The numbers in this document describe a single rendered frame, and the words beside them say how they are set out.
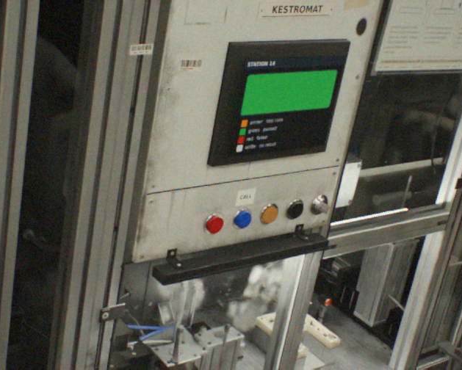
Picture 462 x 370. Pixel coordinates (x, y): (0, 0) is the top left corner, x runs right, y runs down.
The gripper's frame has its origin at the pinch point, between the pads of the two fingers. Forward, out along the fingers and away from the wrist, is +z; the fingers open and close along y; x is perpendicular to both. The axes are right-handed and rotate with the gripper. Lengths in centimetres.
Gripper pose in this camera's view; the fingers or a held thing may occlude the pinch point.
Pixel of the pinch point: (445, 369)
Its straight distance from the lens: 187.0
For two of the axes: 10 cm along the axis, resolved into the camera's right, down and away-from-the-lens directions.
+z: -6.0, -4.1, 6.8
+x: -7.8, 1.1, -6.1
